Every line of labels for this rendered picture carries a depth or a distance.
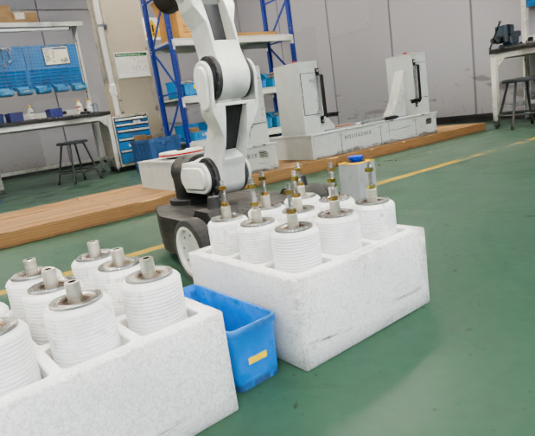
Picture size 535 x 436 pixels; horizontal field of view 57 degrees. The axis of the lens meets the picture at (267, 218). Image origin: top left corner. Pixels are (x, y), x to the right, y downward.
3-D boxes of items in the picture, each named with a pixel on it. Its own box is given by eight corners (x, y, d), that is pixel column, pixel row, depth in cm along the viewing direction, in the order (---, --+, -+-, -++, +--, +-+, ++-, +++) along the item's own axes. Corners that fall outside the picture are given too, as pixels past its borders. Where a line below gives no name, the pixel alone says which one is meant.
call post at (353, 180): (349, 272, 142) (337, 164, 136) (366, 265, 146) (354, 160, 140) (368, 276, 137) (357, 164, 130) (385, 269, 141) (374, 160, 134)
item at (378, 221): (362, 287, 110) (354, 208, 107) (355, 273, 120) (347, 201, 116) (405, 282, 110) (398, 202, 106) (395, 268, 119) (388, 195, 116)
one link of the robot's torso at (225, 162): (188, 190, 184) (187, 57, 162) (234, 180, 195) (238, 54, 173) (210, 207, 173) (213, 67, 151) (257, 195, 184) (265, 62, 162)
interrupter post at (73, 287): (66, 304, 73) (60, 282, 72) (81, 298, 74) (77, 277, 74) (71, 307, 71) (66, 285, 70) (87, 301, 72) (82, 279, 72)
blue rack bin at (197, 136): (175, 143, 641) (172, 126, 636) (200, 138, 662) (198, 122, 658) (194, 141, 601) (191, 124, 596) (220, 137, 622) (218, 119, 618)
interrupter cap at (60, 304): (42, 305, 73) (41, 301, 73) (92, 289, 78) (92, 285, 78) (58, 317, 67) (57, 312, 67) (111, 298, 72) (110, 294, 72)
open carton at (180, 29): (155, 48, 621) (147, 4, 611) (203, 45, 664) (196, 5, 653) (177, 38, 576) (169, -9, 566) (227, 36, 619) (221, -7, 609)
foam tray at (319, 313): (200, 322, 123) (187, 252, 119) (314, 273, 145) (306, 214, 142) (307, 373, 92) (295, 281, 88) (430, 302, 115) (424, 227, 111)
